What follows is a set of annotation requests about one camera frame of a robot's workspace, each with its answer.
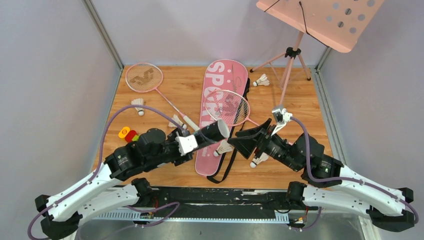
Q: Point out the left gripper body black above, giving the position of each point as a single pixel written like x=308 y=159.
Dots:
x=182 y=133

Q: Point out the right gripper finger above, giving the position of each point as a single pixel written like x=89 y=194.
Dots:
x=261 y=129
x=245 y=145

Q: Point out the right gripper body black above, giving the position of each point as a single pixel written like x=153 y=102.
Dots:
x=266 y=145

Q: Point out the white shuttlecock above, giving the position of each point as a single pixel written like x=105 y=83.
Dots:
x=224 y=147
x=262 y=81
x=175 y=119
x=139 y=102
x=257 y=160

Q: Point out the black shuttlecock tube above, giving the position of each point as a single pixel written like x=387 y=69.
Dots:
x=211 y=134

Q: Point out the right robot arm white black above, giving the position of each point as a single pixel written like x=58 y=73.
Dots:
x=326 y=181

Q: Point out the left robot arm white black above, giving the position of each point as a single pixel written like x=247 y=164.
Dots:
x=65 y=212

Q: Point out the pink racket on bag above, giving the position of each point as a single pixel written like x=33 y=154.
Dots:
x=228 y=106

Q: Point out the yellow red green toy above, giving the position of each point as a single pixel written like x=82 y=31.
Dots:
x=127 y=134

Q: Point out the pink racket bag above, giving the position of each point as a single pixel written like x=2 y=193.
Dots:
x=225 y=80

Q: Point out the pink racket far left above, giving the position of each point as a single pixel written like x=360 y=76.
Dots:
x=144 y=77

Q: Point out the pink music stand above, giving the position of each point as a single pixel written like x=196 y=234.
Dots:
x=337 y=24

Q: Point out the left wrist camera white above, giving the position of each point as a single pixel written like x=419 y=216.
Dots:
x=186 y=144

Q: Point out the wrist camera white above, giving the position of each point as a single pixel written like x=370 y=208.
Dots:
x=281 y=116
x=186 y=144

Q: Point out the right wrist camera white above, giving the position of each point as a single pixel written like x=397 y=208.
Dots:
x=281 y=116

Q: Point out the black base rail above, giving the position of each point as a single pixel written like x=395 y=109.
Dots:
x=212 y=205

